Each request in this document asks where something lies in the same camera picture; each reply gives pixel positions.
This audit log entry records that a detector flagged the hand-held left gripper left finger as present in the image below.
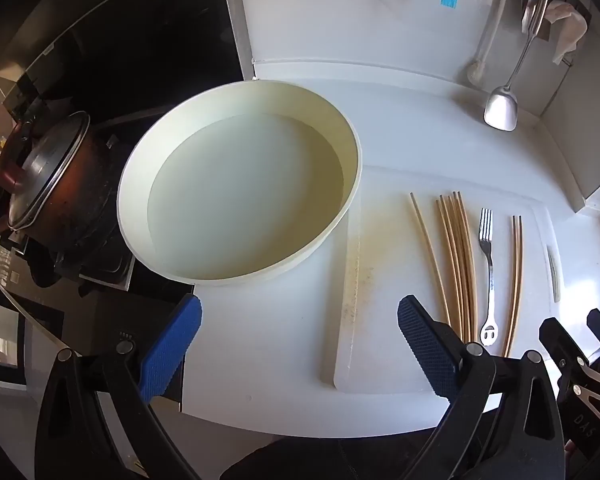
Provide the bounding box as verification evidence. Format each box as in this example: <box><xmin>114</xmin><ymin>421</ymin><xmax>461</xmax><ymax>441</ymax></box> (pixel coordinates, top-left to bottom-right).
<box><xmin>35</xmin><ymin>294</ymin><xmax>203</xmax><ymax>480</ymax></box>

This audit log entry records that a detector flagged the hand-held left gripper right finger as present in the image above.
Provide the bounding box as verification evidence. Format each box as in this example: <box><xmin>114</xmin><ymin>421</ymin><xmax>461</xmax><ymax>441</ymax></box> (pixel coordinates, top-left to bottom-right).
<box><xmin>395</xmin><ymin>295</ymin><xmax>566</xmax><ymax>480</ymax></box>

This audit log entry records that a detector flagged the group of wooden chopsticks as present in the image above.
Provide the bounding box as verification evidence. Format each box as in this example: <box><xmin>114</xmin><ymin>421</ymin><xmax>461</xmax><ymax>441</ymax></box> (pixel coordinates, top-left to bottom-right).
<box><xmin>409</xmin><ymin>191</ymin><xmax>524</xmax><ymax>358</ymax></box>

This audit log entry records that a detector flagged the metal fork with face handle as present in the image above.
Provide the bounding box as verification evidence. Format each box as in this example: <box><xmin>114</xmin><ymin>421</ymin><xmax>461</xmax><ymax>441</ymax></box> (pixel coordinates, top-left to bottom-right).
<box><xmin>478</xmin><ymin>208</ymin><xmax>501</xmax><ymax>347</ymax></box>

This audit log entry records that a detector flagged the white round basin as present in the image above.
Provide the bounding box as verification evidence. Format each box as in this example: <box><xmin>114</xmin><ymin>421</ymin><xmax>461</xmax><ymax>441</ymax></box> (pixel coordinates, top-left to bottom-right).
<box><xmin>117</xmin><ymin>80</ymin><xmax>363</xmax><ymax>287</ymax></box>

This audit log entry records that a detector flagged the white plastic cutting board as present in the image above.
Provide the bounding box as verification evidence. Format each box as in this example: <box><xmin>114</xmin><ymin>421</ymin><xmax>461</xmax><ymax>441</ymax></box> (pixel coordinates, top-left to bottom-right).
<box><xmin>320</xmin><ymin>165</ymin><xmax>566</xmax><ymax>393</ymax></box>

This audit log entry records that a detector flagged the black stove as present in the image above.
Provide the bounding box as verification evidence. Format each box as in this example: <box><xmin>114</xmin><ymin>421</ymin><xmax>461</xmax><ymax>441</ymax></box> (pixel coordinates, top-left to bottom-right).
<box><xmin>0</xmin><ymin>110</ymin><xmax>201</xmax><ymax>321</ymax></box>

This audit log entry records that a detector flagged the dark cooking pot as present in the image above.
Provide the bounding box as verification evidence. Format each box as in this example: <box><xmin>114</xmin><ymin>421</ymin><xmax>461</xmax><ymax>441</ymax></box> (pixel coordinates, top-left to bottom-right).
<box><xmin>0</xmin><ymin>110</ymin><xmax>131</xmax><ymax>286</ymax></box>

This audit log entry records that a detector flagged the glass pot lid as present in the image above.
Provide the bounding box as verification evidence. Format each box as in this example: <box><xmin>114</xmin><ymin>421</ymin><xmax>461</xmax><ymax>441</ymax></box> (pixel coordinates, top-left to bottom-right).
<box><xmin>7</xmin><ymin>112</ymin><xmax>91</xmax><ymax>231</ymax></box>

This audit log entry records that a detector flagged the metal ladle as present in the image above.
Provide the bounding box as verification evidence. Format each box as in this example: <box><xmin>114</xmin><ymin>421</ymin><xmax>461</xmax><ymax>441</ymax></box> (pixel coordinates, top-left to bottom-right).
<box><xmin>483</xmin><ymin>0</ymin><xmax>551</xmax><ymax>132</ymax></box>

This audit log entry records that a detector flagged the white hanging cloth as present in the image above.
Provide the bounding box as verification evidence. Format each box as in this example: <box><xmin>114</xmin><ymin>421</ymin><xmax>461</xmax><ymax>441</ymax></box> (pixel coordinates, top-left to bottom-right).
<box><xmin>542</xmin><ymin>0</ymin><xmax>588</xmax><ymax>66</ymax></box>

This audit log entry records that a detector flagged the hanging metal spoon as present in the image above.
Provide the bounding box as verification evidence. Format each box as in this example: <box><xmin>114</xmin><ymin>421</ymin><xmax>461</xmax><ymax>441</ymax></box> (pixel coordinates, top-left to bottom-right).
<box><xmin>522</xmin><ymin>0</ymin><xmax>546</xmax><ymax>36</ymax></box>

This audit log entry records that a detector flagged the white long-handled dish brush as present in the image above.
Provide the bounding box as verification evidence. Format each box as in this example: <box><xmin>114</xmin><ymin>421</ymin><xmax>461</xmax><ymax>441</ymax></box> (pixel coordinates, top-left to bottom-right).
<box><xmin>467</xmin><ymin>0</ymin><xmax>511</xmax><ymax>86</ymax></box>

